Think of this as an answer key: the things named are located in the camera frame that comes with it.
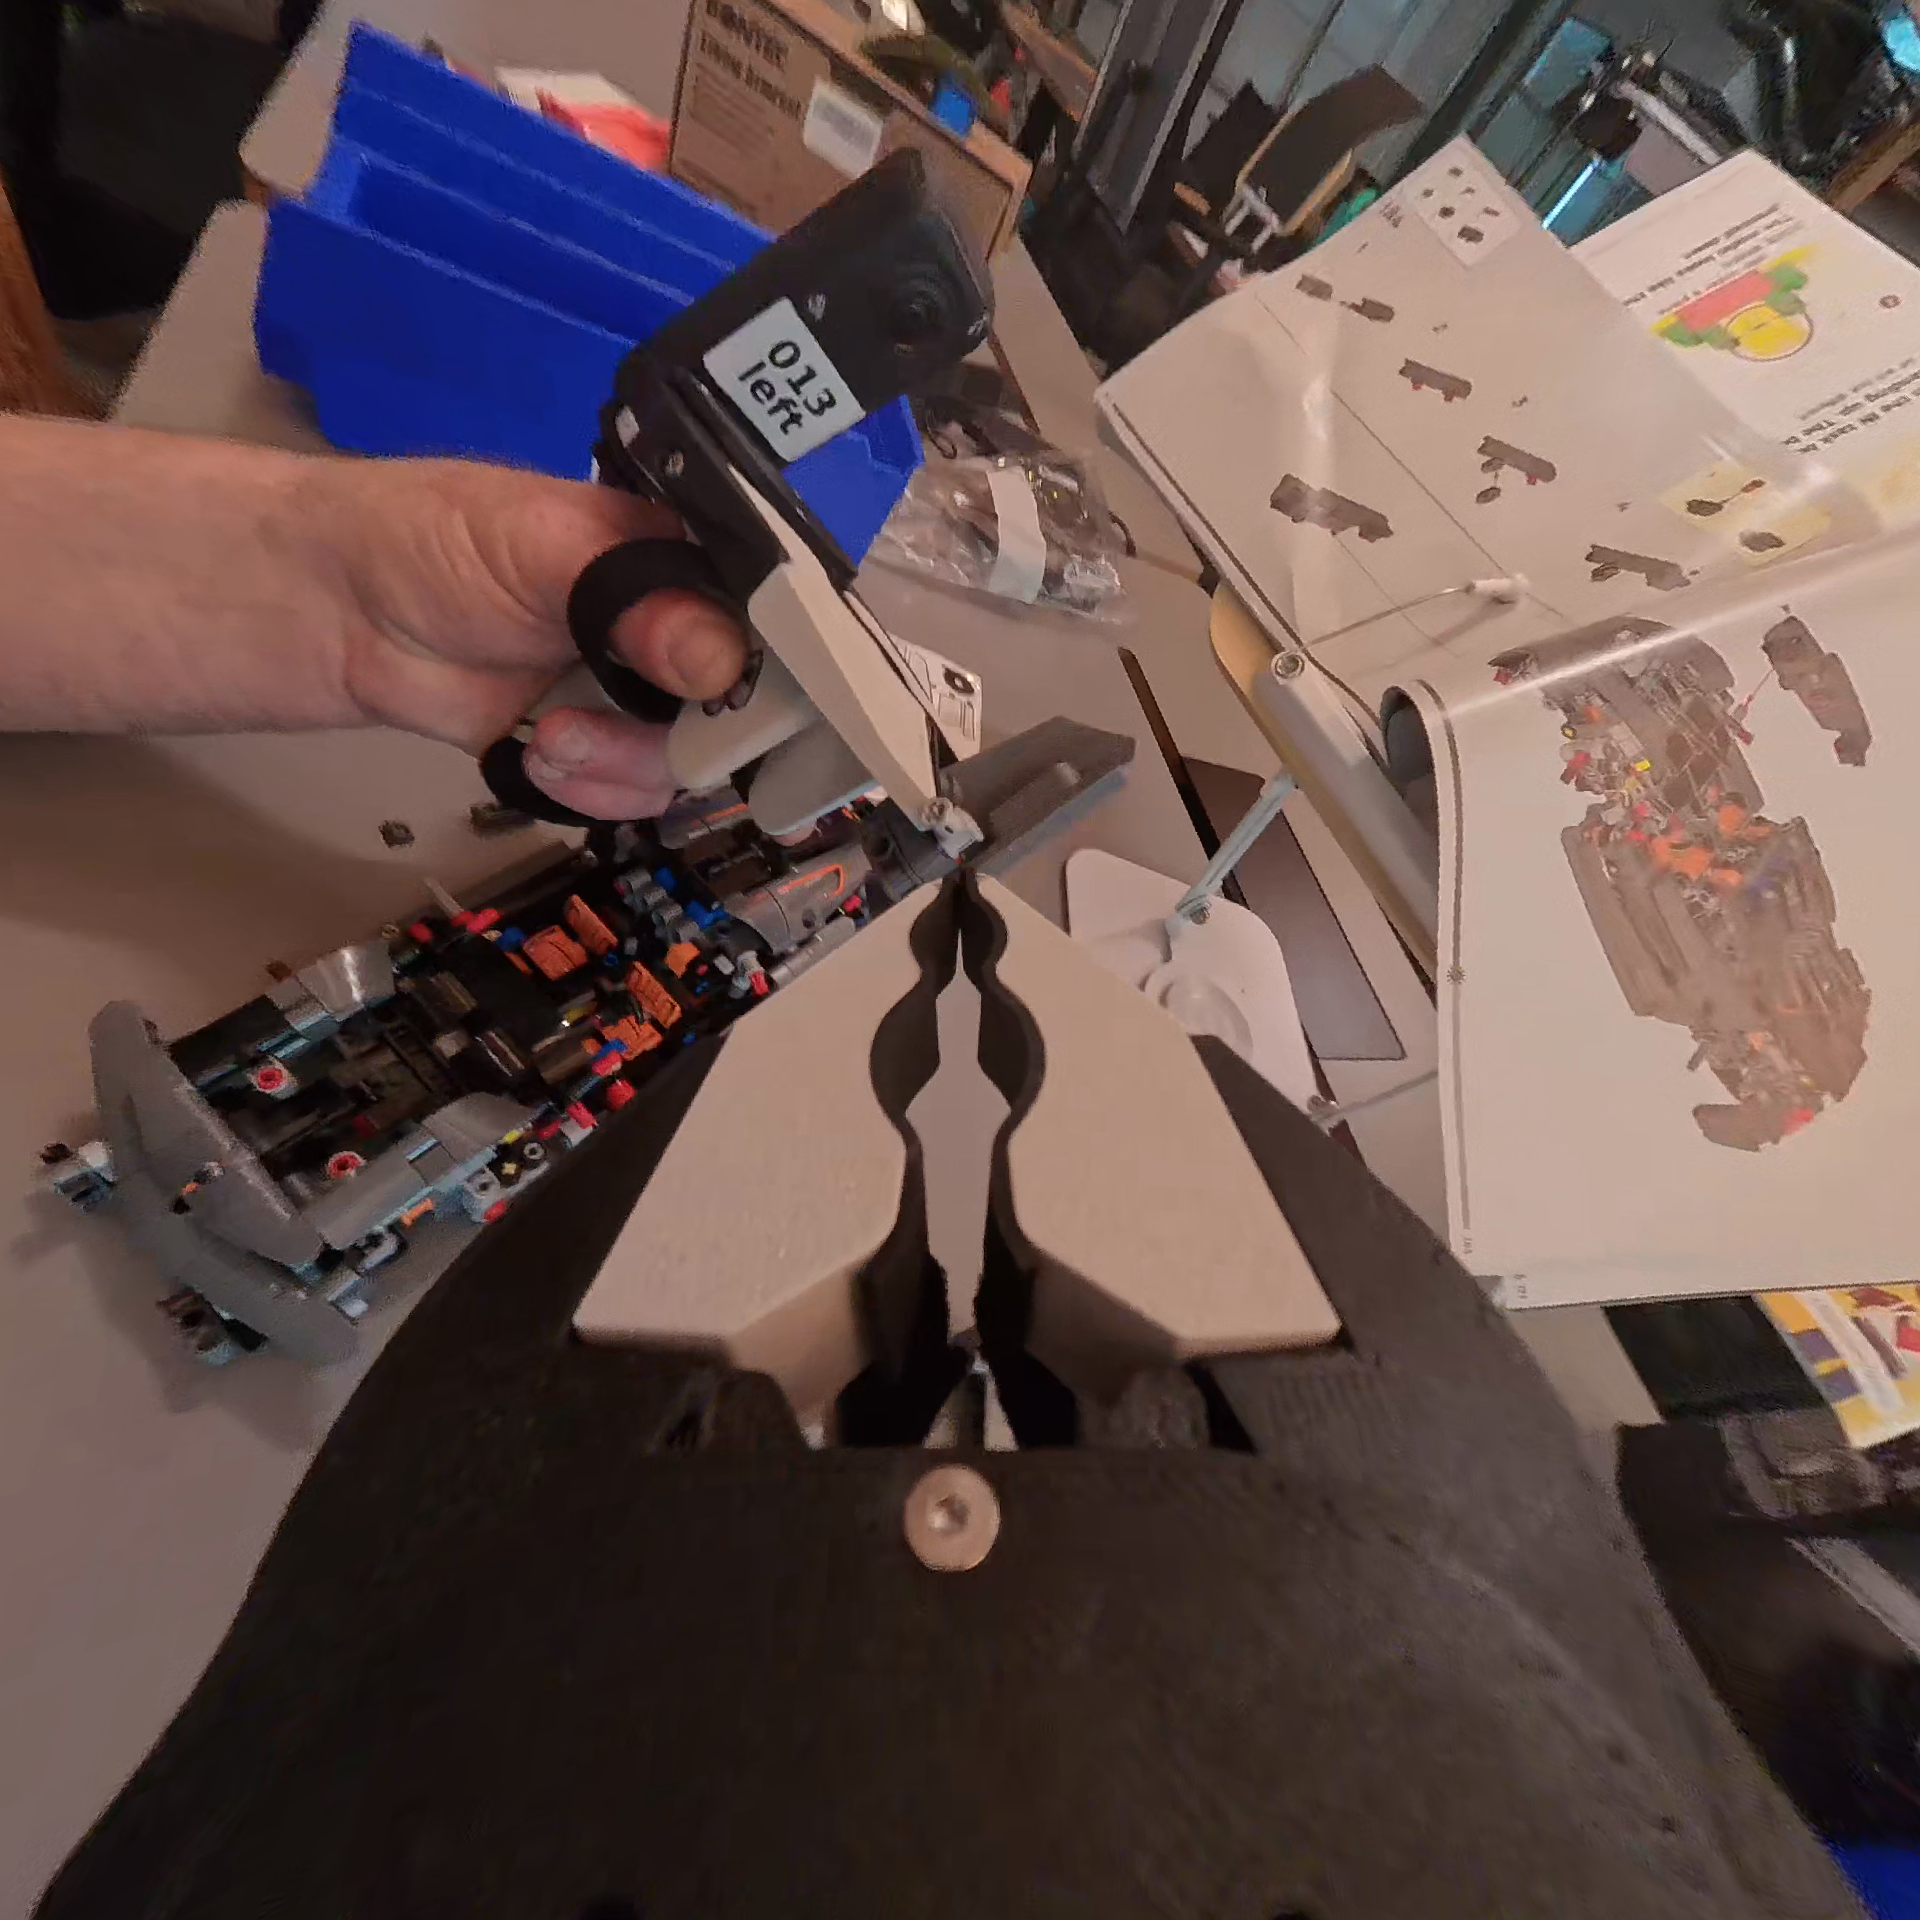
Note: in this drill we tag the brown cardboard box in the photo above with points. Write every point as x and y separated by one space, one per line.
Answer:
751 104

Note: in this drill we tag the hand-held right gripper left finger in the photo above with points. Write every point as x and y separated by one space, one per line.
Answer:
751 1201

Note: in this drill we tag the wooden pillar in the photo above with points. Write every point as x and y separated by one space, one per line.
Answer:
30 314

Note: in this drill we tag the blue tagged plastic bin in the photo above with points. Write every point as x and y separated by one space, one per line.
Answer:
451 300

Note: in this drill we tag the person's left hand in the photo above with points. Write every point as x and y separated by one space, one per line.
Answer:
451 601

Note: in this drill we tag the long dark grey lego panel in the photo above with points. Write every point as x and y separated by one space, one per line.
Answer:
1034 788

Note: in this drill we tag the person's left forearm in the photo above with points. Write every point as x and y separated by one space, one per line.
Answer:
150 584

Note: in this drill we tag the large grey lego vehicle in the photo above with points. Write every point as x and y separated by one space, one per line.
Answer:
375 1050

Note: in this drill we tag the large clear plastic bag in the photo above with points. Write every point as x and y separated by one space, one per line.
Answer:
1021 541

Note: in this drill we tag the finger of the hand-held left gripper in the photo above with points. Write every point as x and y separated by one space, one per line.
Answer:
840 661
952 704

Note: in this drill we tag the white book stand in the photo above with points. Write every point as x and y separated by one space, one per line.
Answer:
1201 974

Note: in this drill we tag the lego instruction booklet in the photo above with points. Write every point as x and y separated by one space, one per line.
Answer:
1501 451

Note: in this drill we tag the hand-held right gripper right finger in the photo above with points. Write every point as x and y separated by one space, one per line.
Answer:
1170 1201

